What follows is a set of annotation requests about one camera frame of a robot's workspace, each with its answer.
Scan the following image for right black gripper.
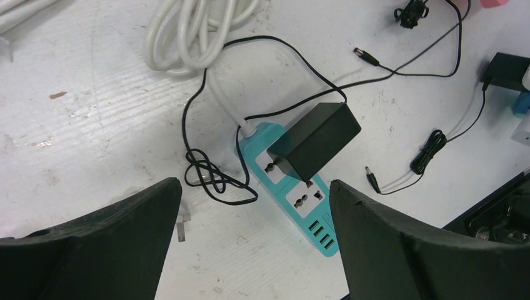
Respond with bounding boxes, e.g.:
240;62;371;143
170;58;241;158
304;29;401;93
444;171;529;244

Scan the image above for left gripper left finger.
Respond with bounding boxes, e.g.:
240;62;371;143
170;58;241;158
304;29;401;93
1;177;182;299

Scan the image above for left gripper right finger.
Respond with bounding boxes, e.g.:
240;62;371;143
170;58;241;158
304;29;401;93
329;180;529;299

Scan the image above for teal power strip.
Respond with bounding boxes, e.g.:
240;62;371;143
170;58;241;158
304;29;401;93
239;122;339;257

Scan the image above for large black power adapter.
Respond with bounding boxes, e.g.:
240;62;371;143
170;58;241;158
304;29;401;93
267;102;361;182

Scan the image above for blue square plug adapter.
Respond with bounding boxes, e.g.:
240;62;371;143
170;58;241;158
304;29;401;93
512;92;530;119

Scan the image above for pink triangular socket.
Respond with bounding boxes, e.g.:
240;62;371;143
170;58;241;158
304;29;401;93
480;0;509;9

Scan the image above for black thin adapter cable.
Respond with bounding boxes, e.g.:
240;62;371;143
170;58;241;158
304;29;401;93
182;0;473;206

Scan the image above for white coiled cable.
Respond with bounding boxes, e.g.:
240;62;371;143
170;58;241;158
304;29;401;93
142;0;261;138

